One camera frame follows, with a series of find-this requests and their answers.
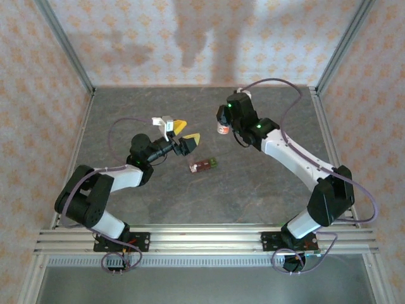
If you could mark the aluminium frame leg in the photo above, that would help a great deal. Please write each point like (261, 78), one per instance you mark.
(31, 282)
(375, 282)

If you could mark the small white pill bottle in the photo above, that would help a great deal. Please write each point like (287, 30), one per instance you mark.
(223, 129)

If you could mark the aluminium table side rail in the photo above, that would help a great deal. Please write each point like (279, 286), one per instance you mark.
(326, 126)
(83, 126)

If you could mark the brown pill box marked Tues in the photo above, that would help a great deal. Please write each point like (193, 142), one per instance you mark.
(206, 164)

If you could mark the aluminium cross rail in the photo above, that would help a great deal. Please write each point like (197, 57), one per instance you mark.
(205, 240)

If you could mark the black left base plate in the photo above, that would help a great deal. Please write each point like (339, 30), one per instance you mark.
(142, 242)

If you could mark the aluminium frame post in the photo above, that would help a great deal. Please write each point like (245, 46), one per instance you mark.
(70, 52)
(342, 47)

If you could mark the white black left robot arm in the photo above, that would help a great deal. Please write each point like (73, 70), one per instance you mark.
(123, 177)

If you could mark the green pill box marked Sun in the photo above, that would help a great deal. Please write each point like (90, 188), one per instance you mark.
(213, 162)

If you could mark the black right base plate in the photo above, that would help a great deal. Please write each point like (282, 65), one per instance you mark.
(270, 242)

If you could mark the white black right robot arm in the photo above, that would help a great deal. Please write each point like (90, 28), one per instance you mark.
(297, 161)

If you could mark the brown pill box marked Fri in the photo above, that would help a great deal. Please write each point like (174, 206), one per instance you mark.
(199, 166)

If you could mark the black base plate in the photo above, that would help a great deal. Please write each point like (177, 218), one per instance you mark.
(270, 242)
(142, 242)

